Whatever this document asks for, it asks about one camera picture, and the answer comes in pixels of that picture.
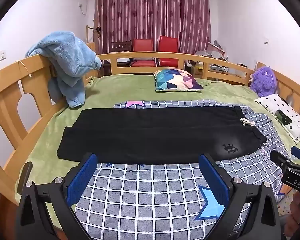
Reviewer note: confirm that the blue fleece garment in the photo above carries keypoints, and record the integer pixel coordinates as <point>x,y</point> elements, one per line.
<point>65,55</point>

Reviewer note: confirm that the pile of papers and boxes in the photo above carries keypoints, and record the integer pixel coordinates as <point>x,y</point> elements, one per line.
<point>215,51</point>

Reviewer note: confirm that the wooden coat rack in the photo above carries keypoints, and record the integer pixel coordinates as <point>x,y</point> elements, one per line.
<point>97,30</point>

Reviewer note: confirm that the geometric print pillow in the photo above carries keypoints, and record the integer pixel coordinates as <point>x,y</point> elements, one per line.
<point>175,80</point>

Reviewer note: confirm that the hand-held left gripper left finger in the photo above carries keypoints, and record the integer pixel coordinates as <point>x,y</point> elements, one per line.
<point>81,180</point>

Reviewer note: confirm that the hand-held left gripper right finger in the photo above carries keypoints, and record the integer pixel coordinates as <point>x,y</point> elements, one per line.
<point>213,177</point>

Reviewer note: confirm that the dark wooden chair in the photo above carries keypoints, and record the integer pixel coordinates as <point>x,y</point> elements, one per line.
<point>121,46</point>

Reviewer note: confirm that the green bed sheet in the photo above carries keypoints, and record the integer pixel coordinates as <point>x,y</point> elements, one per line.
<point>115,90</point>

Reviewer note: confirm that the wooden bed frame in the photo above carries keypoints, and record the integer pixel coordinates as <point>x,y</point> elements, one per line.
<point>5,100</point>

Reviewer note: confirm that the person's right hand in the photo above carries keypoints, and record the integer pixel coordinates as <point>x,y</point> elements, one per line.
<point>295,210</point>

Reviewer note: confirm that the purple plush toy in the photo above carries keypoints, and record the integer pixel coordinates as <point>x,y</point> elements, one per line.
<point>263,80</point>

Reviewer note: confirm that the dark green flat object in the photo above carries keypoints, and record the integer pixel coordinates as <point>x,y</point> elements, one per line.
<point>283,117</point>

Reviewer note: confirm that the red chair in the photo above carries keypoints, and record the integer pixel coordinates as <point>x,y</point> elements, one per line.
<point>168,45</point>
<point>143,45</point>

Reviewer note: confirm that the grey plaid blanket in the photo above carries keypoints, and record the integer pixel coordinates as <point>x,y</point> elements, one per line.
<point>140,192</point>

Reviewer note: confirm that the star print cloth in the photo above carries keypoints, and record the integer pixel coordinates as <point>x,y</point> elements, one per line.
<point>286,202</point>

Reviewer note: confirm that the cardboard box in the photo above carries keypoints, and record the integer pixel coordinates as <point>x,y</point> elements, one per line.
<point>197,72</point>

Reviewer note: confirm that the white flower print pillow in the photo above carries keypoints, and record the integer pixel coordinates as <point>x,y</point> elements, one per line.
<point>272,105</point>

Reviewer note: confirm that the black pants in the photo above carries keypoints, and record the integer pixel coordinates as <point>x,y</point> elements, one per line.
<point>152,135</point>

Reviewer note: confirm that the red striped curtain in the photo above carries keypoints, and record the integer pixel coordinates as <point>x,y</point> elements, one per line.
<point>152,12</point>

